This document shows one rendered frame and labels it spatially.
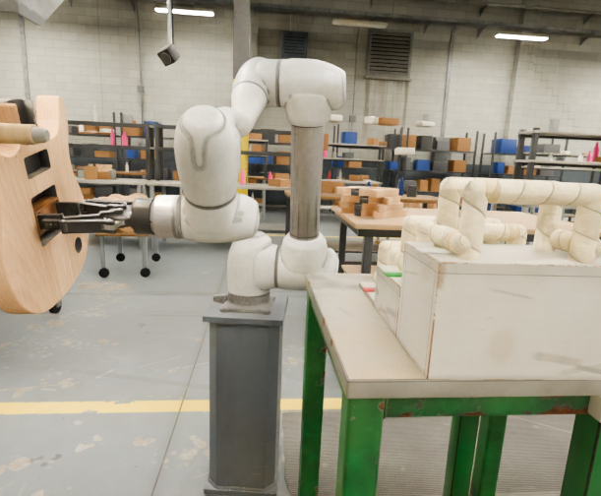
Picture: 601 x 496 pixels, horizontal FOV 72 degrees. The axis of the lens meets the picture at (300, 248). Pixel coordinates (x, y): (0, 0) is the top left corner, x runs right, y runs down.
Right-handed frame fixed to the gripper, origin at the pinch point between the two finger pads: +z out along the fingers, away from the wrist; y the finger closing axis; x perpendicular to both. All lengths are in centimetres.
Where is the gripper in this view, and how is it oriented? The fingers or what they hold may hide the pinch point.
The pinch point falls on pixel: (50, 215)
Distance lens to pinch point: 97.6
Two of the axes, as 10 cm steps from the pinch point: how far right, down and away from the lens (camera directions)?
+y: -0.9, -4.0, 9.1
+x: 0.5, -9.2, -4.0
